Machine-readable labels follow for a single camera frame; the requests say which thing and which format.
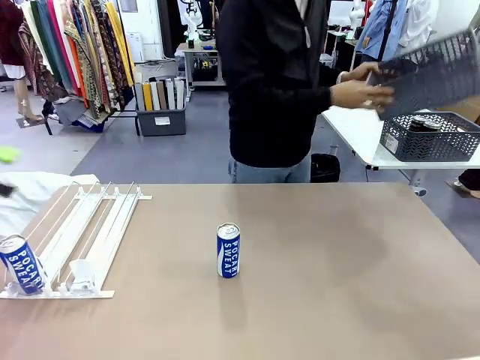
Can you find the blue Pocari Sweat can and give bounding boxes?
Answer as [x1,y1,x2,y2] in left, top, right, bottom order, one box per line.
[216,223,242,279]
[0,234,49,296]

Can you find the grey-blue plastic basket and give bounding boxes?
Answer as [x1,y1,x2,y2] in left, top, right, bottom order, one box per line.
[379,111,480,163]
[365,28,480,122]

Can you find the black waste bin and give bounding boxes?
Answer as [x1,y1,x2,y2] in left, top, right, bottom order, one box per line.
[310,153,342,184]

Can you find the grey storage bin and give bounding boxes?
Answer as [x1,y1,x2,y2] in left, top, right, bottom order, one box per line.
[134,107,188,137]

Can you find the rack of colourful garments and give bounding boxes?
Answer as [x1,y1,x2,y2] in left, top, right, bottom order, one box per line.
[18,0,136,121]

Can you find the person's right hand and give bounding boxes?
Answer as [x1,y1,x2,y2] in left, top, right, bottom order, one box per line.
[331,79,395,110]

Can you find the white cloth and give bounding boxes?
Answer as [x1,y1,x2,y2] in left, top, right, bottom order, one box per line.
[0,171,101,241]

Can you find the person's blue jeans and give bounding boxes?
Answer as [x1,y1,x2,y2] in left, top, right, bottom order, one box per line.
[227,154,313,184]

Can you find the white wire can dispenser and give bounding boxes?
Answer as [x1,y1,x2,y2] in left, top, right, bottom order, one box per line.
[0,181,154,300]

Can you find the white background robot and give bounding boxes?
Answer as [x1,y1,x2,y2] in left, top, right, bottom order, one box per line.
[181,0,206,43]

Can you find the person's left hand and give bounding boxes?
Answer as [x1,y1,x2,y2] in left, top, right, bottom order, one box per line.
[342,61,380,83]

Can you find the white air purifier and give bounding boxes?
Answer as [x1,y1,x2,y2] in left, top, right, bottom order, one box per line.
[124,31,146,64]

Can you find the person's black jacket torso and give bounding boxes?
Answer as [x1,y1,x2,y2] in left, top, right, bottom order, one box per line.
[215,0,341,169]

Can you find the mannequin in maroon garment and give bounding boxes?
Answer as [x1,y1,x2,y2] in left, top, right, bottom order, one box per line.
[0,0,48,128]

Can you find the bystander's foot in shoe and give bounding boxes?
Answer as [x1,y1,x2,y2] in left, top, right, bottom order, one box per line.
[452,168,480,200]

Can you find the brown cardboard box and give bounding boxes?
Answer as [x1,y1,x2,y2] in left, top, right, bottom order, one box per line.
[444,95,480,125]

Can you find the hanging white garment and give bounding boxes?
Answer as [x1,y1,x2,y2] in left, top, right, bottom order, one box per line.
[397,0,444,53]

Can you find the person's right forearm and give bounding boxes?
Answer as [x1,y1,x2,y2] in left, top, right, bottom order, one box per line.
[258,82,335,116]

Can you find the white side table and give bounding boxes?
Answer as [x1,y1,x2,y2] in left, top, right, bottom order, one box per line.
[321,107,480,188]

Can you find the black stand pole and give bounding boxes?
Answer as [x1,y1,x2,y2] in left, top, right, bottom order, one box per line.
[376,0,399,63]

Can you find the metal workbench cart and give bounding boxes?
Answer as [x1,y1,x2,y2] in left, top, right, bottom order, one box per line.
[175,37,227,90]

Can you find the fabric rolls in bin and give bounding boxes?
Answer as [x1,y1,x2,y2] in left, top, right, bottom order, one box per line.
[133,76,188,112]

